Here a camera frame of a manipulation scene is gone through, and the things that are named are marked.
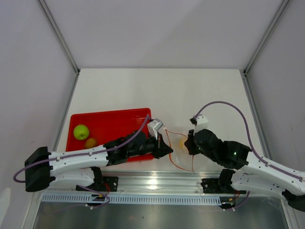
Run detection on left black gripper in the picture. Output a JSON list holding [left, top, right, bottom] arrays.
[[127, 131, 173, 159]]

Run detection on clear zip bag orange zipper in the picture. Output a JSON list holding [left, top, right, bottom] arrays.
[[164, 127, 204, 173]]

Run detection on orange peach with leaf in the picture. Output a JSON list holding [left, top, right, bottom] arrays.
[[179, 138, 187, 150]]

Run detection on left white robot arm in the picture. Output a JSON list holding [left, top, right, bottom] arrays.
[[24, 131, 173, 192]]

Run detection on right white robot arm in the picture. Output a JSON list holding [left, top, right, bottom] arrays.
[[184, 129, 305, 211]]

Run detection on red plastic tray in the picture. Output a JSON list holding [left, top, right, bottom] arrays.
[[66, 108, 151, 152]]

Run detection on small orange peach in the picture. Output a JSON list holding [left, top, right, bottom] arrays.
[[84, 138, 98, 149]]

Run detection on green apple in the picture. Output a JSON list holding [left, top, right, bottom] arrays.
[[73, 125, 90, 140]]

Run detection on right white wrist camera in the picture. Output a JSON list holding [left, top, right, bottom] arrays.
[[190, 114, 209, 134]]

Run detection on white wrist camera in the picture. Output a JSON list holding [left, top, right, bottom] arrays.
[[190, 114, 209, 134], [147, 119, 164, 140]]

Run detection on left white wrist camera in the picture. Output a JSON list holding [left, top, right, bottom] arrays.
[[147, 119, 164, 140]]

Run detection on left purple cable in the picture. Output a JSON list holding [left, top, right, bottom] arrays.
[[12, 114, 152, 184]]

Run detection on aluminium front rail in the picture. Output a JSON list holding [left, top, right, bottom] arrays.
[[32, 171, 293, 197]]

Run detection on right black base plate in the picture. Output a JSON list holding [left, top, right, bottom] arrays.
[[201, 178, 247, 194]]

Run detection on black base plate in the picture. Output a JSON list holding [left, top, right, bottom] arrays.
[[201, 178, 247, 194], [100, 177, 119, 192]]

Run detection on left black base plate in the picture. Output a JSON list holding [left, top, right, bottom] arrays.
[[100, 177, 119, 192]]

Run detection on white slotted cable duct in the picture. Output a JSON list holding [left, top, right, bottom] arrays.
[[41, 193, 222, 206]]

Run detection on right aluminium frame post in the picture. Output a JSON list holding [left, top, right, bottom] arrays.
[[243, 0, 292, 77]]

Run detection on aluminium frame post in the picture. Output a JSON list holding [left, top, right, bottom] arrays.
[[37, 0, 80, 74], [243, 0, 292, 77]]

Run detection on left aluminium frame post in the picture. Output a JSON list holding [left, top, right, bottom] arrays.
[[37, 0, 80, 74]]

